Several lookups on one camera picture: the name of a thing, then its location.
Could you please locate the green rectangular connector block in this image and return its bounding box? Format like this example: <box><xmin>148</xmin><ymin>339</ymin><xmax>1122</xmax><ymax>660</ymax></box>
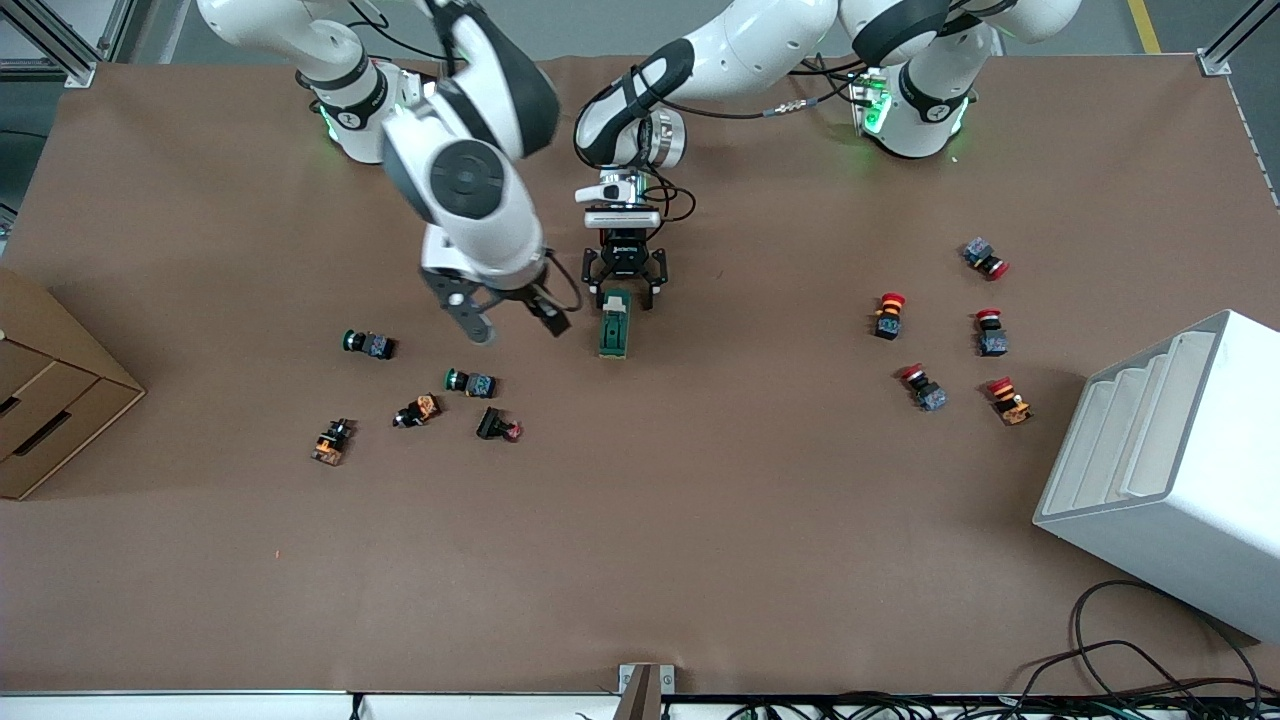
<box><xmin>597</xmin><ymin>287</ymin><xmax>635</xmax><ymax>359</ymax></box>

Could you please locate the brown cardboard drawer box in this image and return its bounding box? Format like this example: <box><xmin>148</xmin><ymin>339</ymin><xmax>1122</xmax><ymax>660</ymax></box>
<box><xmin>0</xmin><ymin>268</ymin><xmax>147</xmax><ymax>501</ymax></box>

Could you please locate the white stepped plastic rack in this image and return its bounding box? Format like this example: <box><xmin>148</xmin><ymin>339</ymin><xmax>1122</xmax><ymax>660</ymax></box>
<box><xmin>1032</xmin><ymin>308</ymin><xmax>1280</xmax><ymax>644</ymax></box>

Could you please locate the black orange selector switch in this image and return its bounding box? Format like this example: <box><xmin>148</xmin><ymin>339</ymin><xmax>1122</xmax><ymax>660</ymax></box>
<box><xmin>309</xmin><ymin>418</ymin><xmax>357</xmax><ymax>467</ymax></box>
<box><xmin>392</xmin><ymin>393</ymin><xmax>443</xmax><ymax>430</ymax></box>

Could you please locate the black switch red contact block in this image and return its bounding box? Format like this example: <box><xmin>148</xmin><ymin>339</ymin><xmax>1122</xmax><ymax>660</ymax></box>
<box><xmin>475</xmin><ymin>405</ymin><xmax>524</xmax><ymax>443</ymax></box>

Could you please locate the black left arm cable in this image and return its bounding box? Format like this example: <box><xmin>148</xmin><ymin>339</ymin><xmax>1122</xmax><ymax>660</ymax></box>
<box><xmin>640</xmin><ymin>60</ymin><xmax>863</xmax><ymax>225</ymax></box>

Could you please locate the black base power cable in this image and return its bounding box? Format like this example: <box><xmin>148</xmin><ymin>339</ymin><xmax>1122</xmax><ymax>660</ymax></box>
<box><xmin>795</xmin><ymin>53</ymin><xmax>865</xmax><ymax>107</ymax></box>

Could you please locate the metal mounting bracket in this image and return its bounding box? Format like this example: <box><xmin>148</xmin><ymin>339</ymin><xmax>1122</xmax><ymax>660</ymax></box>
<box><xmin>617</xmin><ymin>662</ymin><xmax>677</xmax><ymax>720</ymax></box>

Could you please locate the black cable bundle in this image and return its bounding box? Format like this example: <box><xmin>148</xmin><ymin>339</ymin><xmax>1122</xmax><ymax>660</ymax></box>
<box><xmin>728</xmin><ymin>685</ymin><xmax>1280</xmax><ymax>720</ymax></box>

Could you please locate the aluminium frame profile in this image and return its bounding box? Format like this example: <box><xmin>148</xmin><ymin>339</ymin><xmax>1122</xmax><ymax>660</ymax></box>
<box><xmin>1195</xmin><ymin>0</ymin><xmax>1280</xmax><ymax>78</ymax></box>
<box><xmin>0</xmin><ymin>0</ymin><xmax>139</xmax><ymax>89</ymax></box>

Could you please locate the black looping floor cable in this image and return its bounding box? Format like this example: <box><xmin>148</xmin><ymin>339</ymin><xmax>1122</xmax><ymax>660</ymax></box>
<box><xmin>1070</xmin><ymin>579</ymin><xmax>1265</xmax><ymax>703</ymax></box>

